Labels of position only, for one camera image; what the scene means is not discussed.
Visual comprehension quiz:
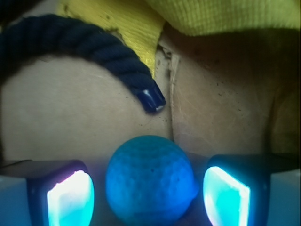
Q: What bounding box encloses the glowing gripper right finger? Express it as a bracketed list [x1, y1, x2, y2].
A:
[203, 154, 270, 226]

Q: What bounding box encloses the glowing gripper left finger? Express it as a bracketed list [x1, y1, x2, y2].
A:
[26, 160, 95, 226]

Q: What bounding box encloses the blue ball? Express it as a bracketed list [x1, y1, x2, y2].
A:
[105, 135, 199, 226]

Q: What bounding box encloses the yellow microfiber cloth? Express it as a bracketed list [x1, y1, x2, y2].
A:
[56, 0, 301, 73]

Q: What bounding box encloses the dark navy twisted rope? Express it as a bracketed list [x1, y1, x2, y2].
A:
[0, 13, 167, 114]

